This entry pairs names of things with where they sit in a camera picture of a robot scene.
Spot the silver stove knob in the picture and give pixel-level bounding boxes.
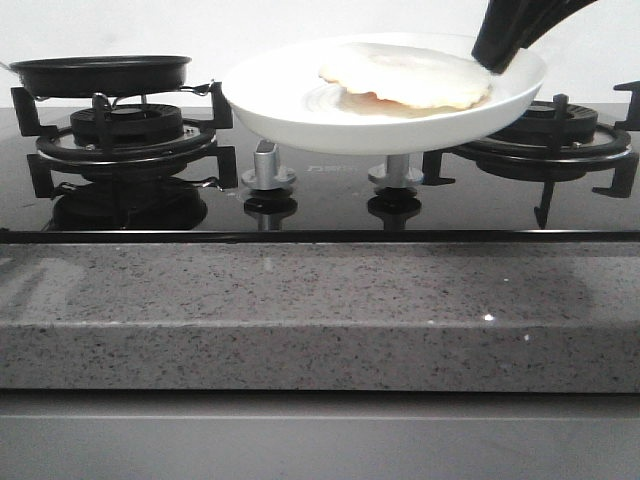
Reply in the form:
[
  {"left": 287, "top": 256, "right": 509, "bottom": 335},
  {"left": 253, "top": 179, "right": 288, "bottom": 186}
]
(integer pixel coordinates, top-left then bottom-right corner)
[
  {"left": 368, "top": 154, "right": 424, "bottom": 189},
  {"left": 241, "top": 140, "right": 296, "bottom": 191}
]

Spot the black left pan support grate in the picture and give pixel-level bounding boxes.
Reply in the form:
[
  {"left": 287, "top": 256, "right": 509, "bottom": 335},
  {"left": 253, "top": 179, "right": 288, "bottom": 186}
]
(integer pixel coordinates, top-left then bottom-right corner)
[{"left": 11, "top": 81, "right": 238, "bottom": 198}]

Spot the fried egg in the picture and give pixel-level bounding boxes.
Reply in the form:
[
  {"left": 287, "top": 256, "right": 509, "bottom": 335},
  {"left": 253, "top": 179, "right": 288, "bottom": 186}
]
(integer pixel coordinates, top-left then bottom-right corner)
[{"left": 318, "top": 42, "right": 492, "bottom": 111}]

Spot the grey cabinet drawer front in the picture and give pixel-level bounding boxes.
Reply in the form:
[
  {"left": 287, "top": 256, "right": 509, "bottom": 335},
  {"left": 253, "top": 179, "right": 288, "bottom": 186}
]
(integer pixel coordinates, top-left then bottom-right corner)
[{"left": 1, "top": 391, "right": 639, "bottom": 479}]

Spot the black right pan support grate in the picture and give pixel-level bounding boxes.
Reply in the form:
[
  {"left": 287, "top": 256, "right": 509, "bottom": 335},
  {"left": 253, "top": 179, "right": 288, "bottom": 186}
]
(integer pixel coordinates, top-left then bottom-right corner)
[{"left": 448, "top": 81, "right": 639, "bottom": 228}]

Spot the black right burner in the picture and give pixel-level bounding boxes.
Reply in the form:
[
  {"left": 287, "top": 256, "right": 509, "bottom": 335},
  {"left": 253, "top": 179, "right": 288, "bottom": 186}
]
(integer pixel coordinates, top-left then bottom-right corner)
[{"left": 485, "top": 101, "right": 598, "bottom": 147}]

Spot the white round plate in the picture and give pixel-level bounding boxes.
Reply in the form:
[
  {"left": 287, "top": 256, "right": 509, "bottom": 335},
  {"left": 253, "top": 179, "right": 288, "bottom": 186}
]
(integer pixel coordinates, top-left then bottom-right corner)
[{"left": 222, "top": 32, "right": 546, "bottom": 155}]

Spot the silver right stove knob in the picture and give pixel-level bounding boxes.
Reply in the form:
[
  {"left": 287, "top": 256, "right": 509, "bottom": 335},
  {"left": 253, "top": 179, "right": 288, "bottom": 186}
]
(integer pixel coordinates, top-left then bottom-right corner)
[{"left": 368, "top": 154, "right": 424, "bottom": 189}]

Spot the black left burner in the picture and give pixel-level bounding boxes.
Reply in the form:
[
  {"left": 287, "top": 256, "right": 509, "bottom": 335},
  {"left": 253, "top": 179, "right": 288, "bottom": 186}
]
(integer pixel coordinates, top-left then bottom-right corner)
[{"left": 70, "top": 104, "right": 183, "bottom": 146}]

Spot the black pan support grate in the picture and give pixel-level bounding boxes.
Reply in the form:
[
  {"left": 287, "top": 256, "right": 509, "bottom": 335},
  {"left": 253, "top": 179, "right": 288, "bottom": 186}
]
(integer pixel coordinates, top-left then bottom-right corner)
[
  {"left": 448, "top": 81, "right": 639, "bottom": 228},
  {"left": 11, "top": 81, "right": 238, "bottom": 198}
]

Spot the black burner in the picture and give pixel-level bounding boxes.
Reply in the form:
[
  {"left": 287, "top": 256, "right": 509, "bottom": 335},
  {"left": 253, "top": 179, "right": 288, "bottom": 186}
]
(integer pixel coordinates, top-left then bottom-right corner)
[
  {"left": 70, "top": 104, "right": 183, "bottom": 146},
  {"left": 485, "top": 101, "right": 598, "bottom": 147}
]

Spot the black glass gas cooktop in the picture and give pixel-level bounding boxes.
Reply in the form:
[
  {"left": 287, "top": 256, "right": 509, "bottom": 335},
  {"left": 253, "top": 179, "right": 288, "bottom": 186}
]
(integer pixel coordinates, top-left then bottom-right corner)
[{"left": 1, "top": 105, "right": 639, "bottom": 244}]

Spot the silver left stove knob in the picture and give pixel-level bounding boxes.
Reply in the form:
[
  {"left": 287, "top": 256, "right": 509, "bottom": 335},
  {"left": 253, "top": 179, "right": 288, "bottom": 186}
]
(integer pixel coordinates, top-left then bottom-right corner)
[{"left": 241, "top": 140, "right": 296, "bottom": 191}]

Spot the black frying pan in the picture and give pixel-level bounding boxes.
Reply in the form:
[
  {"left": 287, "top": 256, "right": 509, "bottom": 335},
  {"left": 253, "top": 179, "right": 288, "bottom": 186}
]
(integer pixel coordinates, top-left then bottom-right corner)
[{"left": 8, "top": 55, "right": 191, "bottom": 98}]

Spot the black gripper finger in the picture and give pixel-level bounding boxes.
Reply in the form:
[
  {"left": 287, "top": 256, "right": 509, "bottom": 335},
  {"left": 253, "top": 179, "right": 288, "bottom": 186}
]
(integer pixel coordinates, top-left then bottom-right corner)
[
  {"left": 471, "top": 0, "right": 535, "bottom": 73},
  {"left": 518, "top": 0, "right": 595, "bottom": 51}
]

